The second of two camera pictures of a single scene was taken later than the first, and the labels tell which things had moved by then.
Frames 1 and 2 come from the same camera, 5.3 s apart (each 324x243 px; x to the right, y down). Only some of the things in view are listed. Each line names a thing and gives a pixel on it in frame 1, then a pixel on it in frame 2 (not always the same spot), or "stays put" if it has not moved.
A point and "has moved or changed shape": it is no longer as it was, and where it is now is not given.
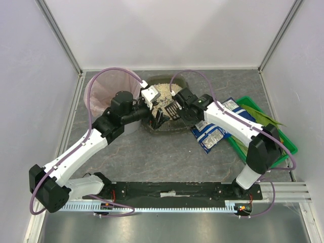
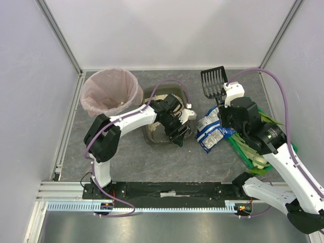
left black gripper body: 154,118 -> 176,130
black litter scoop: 173,110 has moved or changed shape
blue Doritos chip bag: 208,135 stays put
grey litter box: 167,85 has moved or changed shape
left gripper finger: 160,116 -> 178,139
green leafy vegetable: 261,119 stays put
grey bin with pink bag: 99,89 stays put
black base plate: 176,192 stays put
